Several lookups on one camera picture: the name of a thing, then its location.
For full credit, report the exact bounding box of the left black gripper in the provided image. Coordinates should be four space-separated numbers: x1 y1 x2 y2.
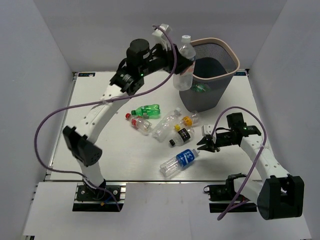
140 39 194 77

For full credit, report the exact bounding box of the white cap water bottle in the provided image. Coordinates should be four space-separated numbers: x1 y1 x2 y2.
173 35 196 91

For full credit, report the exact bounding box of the black label yellow-cap bottle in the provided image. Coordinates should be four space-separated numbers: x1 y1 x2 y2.
169 126 195 147

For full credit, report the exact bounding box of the blue label water bottle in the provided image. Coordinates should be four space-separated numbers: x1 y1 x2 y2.
159 149 200 178

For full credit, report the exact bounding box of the yellow label small bottle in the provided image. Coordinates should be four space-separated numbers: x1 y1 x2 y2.
180 111 200 126

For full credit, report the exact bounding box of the green bottle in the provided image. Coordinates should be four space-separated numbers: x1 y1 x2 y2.
130 104 161 117
190 83 211 93

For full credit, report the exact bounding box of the large clear crushed bottle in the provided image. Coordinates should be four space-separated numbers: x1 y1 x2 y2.
151 107 181 143

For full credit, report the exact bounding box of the red label cola bottle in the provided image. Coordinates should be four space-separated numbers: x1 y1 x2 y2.
125 113 152 136

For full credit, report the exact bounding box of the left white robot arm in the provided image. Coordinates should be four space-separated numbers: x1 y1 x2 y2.
62 38 193 200

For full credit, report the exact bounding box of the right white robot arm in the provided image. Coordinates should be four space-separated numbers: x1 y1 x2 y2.
197 112 305 220

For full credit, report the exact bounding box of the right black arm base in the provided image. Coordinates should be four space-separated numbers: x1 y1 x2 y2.
203 173 257 213

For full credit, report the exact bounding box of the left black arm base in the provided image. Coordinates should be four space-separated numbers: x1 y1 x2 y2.
72 183 126 213

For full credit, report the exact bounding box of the grey mesh waste bin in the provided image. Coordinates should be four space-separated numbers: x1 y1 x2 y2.
179 37 240 112

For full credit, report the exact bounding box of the blue label sticker right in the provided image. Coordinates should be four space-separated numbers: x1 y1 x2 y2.
235 71 247 76

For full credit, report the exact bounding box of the blue label sticker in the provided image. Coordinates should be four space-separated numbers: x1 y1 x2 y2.
78 72 96 77
235 71 247 76

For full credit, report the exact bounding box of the blue label sticker left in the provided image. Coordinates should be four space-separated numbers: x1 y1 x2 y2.
78 72 96 77

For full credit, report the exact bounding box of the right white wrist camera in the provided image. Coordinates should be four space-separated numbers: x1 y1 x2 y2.
201 124 215 137

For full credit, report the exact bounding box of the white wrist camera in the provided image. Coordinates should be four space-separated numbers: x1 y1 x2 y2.
201 124 215 137
152 23 172 51

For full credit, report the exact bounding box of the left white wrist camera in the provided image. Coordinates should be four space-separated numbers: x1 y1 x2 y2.
152 23 172 51

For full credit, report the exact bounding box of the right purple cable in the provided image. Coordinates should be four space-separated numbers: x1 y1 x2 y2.
216 106 269 221

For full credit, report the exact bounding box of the purple cable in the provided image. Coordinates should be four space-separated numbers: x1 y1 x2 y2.
216 106 269 221
34 24 179 212

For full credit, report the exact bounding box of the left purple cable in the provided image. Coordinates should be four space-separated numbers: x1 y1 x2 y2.
34 24 179 212

